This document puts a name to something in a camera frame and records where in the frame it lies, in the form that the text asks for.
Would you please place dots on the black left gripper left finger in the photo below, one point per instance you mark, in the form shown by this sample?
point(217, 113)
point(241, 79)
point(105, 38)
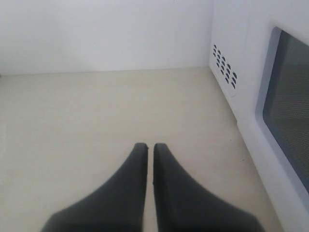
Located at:
point(116, 206)

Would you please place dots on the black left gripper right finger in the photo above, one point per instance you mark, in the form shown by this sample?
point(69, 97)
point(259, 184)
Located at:
point(183, 205)

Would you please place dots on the microwave door with black window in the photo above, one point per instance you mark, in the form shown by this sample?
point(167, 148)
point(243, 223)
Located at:
point(273, 98)

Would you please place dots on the white microwave oven body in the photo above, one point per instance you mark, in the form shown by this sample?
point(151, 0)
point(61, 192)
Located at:
point(231, 21)

